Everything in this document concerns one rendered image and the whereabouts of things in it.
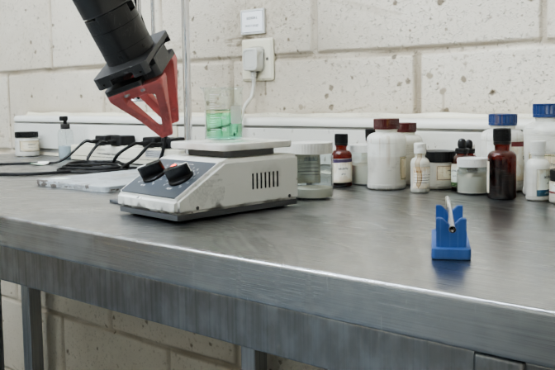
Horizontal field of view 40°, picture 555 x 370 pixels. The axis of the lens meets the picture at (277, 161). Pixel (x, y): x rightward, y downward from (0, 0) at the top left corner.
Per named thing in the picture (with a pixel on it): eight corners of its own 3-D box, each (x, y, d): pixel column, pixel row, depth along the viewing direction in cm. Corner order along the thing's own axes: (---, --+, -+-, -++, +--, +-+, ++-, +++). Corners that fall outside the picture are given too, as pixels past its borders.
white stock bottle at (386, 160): (378, 191, 115) (378, 119, 114) (360, 187, 120) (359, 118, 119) (413, 189, 117) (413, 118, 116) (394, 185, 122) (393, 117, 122)
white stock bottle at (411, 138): (420, 185, 121) (420, 123, 121) (386, 185, 123) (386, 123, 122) (424, 182, 127) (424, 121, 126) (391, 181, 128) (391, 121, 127)
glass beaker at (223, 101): (251, 143, 100) (249, 82, 99) (236, 145, 95) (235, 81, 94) (209, 143, 102) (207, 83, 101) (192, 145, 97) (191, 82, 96)
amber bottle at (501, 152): (522, 198, 105) (523, 128, 104) (503, 201, 103) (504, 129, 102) (499, 195, 108) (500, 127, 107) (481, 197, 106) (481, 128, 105)
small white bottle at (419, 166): (407, 191, 114) (407, 142, 114) (424, 190, 115) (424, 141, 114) (415, 193, 112) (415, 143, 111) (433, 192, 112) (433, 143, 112)
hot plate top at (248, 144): (225, 152, 92) (225, 144, 92) (167, 148, 101) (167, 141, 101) (295, 146, 100) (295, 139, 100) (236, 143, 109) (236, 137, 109)
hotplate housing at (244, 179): (177, 225, 87) (175, 155, 86) (116, 213, 96) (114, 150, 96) (312, 204, 102) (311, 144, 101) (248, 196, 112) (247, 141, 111)
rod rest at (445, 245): (471, 260, 66) (471, 220, 66) (431, 259, 67) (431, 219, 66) (466, 239, 76) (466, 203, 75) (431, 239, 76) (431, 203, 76)
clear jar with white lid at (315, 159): (341, 198, 107) (340, 142, 107) (303, 201, 105) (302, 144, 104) (321, 193, 113) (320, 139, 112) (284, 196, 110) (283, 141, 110)
